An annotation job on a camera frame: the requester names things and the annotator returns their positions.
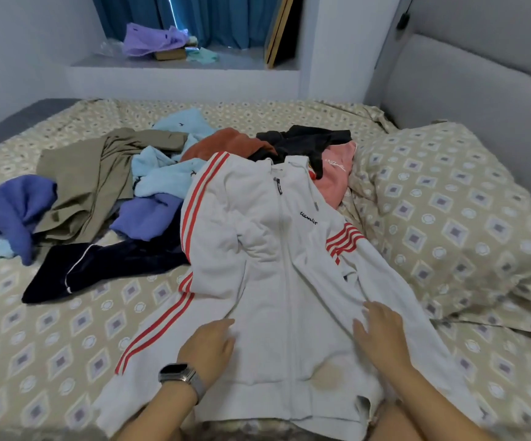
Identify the person's right hand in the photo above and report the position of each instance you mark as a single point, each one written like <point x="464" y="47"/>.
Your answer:
<point x="382" y="337"/>

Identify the clear plastic bag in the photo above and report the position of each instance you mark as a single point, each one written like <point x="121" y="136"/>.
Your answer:
<point x="111" y="48"/>

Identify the leaning wooden picture frames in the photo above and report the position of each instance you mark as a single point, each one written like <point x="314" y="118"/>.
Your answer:
<point x="282" y="30"/>

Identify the person's left hand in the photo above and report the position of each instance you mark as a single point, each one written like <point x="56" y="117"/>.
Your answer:
<point x="208" y="349"/>

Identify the purple cloth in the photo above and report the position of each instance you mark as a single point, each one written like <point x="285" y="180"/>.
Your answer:
<point x="151" y="38"/>

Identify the person's right forearm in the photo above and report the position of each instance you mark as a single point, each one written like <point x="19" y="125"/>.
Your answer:
<point x="440" y="408"/>

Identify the grey upholstered headboard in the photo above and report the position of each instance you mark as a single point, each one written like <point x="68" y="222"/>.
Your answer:
<point x="486" y="87"/>

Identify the small wooden box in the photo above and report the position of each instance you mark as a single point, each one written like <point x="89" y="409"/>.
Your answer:
<point x="170" y="55"/>

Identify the rust brown garment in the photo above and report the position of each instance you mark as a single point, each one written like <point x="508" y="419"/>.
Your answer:
<point x="224" y="142"/>

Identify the patterned beige pillow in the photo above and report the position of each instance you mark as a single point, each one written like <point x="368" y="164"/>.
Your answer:
<point x="458" y="216"/>

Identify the light blue fleece garment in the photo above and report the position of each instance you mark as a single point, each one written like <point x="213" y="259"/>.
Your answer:
<point x="160" y="177"/>

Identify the light blue fleece pajama pants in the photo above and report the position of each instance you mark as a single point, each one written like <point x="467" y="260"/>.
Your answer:
<point x="2" y="248"/>

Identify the black garment yellow print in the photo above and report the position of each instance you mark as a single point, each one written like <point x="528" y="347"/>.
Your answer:
<point x="302" y="140"/>

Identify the blue curtain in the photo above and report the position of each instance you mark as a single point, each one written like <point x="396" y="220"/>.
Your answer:
<point x="219" y="18"/>

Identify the white red-striped zip jacket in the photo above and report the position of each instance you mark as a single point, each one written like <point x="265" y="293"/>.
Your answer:
<point x="274" y="298"/>

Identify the olive green trousers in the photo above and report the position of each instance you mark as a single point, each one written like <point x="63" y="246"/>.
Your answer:
<point x="86" y="179"/>

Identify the pink shirt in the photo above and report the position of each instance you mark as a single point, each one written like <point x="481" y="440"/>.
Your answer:
<point x="336" y="174"/>

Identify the navy velvet garment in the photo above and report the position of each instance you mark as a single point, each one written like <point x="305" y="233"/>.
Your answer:
<point x="109" y="261"/>

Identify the teal small item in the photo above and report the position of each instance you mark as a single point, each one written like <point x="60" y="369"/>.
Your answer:
<point x="201" y="56"/>

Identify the grey band wristwatch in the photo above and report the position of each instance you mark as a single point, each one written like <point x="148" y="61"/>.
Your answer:
<point x="183" y="376"/>

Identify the person's left forearm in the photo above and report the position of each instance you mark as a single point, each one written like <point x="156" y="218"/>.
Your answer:
<point x="160" y="416"/>

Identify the bed with patterned beige sheet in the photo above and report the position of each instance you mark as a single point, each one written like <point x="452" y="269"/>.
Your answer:
<point x="36" y="344"/>

